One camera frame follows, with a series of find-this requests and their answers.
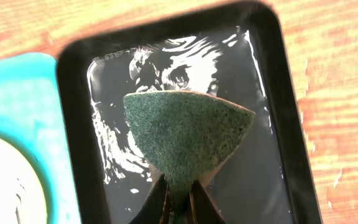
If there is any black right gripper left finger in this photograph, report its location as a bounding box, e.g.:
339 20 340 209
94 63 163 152
129 175 168 224

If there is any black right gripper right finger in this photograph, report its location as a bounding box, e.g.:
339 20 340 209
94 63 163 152
190 180 226 224

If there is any green scouring sponge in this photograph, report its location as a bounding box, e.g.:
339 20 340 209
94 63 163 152
123 91 255 213

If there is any yellow plate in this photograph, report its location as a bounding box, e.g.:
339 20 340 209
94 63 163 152
0 138 48 224

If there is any black plastic water tray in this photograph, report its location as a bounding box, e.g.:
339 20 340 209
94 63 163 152
57 1 322 223

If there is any teal plastic tray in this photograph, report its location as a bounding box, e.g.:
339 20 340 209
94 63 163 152
0 53 81 223

